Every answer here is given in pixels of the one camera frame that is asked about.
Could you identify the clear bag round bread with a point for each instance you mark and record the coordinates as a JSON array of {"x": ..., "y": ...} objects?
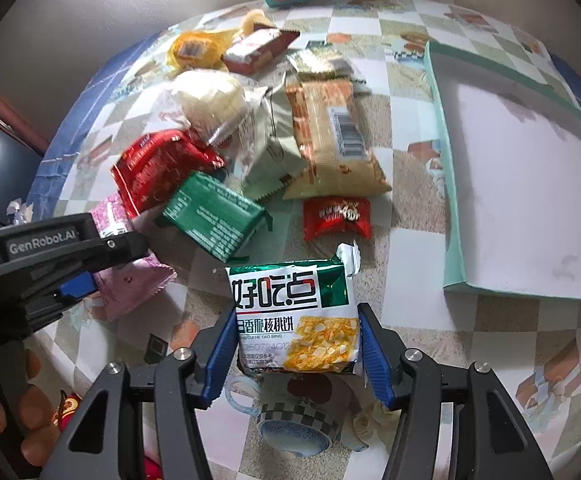
[{"x": 209, "y": 103}]

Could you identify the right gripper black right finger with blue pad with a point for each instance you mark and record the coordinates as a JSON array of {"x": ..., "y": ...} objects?
[{"x": 490, "y": 438}]

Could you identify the yellow jelly cup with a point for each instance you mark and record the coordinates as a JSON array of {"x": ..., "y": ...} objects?
[{"x": 254, "y": 20}]

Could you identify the pale beige snack packet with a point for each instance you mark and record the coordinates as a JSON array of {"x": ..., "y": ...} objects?
[{"x": 271, "y": 157}]

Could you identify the large red snack packet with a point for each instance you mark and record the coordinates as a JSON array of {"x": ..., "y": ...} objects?
[{"x": 156, "y": 164}]

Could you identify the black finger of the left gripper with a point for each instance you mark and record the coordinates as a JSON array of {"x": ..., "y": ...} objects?
[{"x": 50, "y": 252}]

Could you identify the dark green snack packet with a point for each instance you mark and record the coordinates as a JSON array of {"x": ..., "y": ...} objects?
[{"x": 217, "y": 218}]

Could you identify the shallow teal white tray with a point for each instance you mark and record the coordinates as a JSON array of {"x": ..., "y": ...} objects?
[{"x": 511, "y": 151}]

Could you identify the green white walnut cookie packet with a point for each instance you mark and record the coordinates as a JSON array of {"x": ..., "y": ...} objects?
[{"x": 300, "y": 316}]

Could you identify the clear green round cracker packet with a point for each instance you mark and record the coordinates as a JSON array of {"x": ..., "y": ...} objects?
[{"x": 324, "y": 63}]

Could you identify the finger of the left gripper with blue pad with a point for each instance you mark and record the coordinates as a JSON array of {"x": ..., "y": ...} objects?
[{"x": 39, "y": 300}]

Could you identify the pink snack packet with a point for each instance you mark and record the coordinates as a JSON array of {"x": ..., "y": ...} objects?
[{"x": 125, "y": 287}]

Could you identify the orange beige cracker packet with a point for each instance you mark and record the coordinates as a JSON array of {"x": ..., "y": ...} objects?
[{"x": 330, "y": 139}]

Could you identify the brown red milk biscuit packet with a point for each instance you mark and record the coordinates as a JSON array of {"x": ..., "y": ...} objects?
[{"x": 257, "y": 50}]

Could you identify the person's left hand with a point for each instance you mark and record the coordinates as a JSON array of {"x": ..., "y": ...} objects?
[{"x": 27, "y": 431}]

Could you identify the yellow wrapped snack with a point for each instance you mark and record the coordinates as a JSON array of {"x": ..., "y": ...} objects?
[{"x": 200, "y": 49}]

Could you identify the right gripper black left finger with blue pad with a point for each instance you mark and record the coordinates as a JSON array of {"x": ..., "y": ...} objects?
[{"x": 104, "y": 438}]

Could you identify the small red candy wrapper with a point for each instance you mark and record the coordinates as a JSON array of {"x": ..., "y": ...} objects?
[{"x": 334, "y": 214}]

